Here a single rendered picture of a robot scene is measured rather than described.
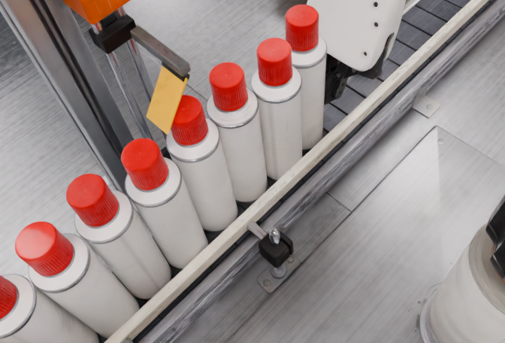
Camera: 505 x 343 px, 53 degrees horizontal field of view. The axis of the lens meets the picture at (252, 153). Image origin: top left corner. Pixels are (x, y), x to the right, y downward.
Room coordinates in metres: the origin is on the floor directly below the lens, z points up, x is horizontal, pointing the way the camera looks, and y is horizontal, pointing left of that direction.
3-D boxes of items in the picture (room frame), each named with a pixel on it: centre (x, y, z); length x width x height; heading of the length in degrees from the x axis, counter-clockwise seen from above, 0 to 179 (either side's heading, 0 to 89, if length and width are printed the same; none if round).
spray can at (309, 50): (0.38, -0.07, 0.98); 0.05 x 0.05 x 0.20
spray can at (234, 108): (0.32, 0.01, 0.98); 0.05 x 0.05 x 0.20
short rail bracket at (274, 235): (0.22, -0.01, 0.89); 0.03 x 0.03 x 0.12; 38
